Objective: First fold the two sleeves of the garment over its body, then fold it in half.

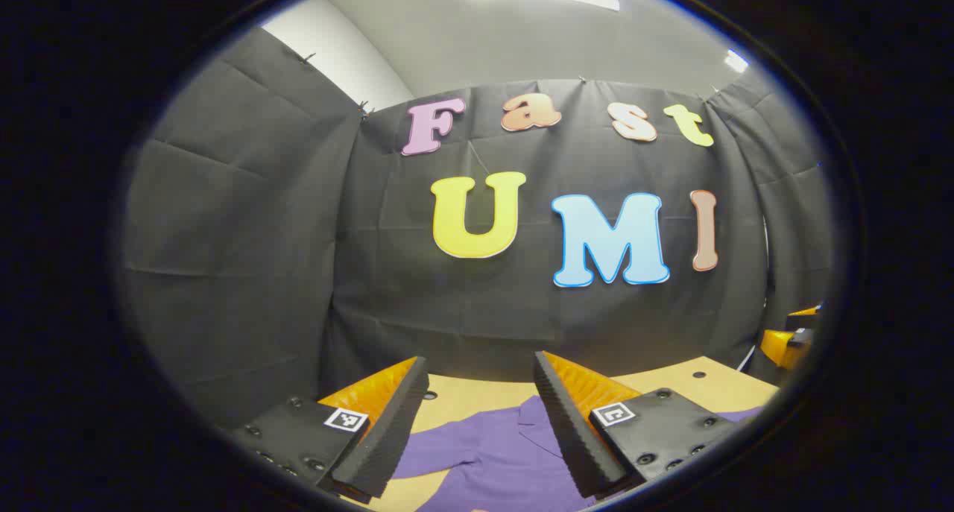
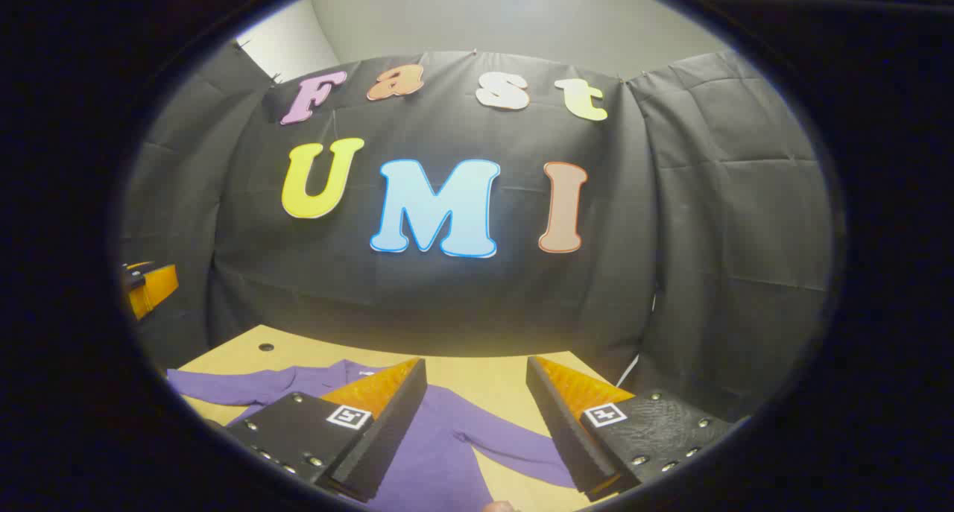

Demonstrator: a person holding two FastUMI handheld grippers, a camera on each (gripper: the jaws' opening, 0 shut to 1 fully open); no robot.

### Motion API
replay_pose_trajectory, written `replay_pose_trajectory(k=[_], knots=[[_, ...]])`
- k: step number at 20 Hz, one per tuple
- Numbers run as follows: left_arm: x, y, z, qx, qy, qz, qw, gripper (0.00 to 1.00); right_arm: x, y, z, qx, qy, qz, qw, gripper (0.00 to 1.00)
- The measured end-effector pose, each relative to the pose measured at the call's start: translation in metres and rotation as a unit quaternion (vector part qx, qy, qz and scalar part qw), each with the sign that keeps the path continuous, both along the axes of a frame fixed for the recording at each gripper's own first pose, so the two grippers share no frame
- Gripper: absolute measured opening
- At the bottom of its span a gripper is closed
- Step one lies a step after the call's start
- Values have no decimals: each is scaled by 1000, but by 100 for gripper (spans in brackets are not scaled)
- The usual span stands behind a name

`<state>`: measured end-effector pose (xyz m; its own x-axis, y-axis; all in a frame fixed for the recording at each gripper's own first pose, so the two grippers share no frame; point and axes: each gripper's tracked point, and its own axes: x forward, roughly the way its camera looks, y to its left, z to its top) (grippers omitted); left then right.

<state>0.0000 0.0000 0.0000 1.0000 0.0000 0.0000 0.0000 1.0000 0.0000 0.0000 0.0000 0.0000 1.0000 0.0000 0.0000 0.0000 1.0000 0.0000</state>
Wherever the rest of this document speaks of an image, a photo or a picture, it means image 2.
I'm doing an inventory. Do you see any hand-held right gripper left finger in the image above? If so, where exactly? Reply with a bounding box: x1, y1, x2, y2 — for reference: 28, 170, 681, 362
205, 358, 429, 503

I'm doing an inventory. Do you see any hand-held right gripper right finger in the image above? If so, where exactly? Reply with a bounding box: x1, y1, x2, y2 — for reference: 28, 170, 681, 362
525, 355, 735, 503

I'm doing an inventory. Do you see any purple collared knit shirt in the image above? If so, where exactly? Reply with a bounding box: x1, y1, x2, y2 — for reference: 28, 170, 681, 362
165, 359, 578, 512

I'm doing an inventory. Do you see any black backdrop cloth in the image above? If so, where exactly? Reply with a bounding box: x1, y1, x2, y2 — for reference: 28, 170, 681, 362
119, 46, 834, 423

